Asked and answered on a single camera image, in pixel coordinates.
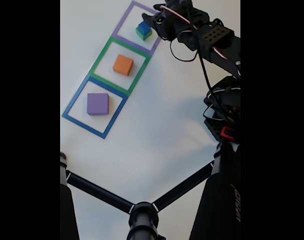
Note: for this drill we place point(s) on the blue square frame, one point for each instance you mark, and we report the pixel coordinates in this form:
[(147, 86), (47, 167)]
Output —
[(74, 100)]

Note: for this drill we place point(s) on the green cube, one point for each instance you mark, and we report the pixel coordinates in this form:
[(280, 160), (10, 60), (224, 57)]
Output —
[(141, 35)]

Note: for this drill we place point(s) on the small blue cube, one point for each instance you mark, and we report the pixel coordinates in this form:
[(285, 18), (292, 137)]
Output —
[(144, 27)]

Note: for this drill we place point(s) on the black camera tripod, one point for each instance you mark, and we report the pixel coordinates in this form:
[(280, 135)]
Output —
[(217, 200)]

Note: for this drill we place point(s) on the red black table clamp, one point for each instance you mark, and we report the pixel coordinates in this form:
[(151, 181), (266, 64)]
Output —
[(228, 133)]

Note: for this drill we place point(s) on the purple block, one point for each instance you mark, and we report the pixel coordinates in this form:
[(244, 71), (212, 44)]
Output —
[(98, 103)]

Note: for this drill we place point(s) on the orange block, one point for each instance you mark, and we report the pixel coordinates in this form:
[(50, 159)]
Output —
[(123, 65)]

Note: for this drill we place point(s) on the purple square frame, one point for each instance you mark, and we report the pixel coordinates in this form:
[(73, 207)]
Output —
[(121, 25)]

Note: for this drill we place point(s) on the green square frame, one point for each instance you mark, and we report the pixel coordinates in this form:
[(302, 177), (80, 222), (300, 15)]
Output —
[(99, 57)]

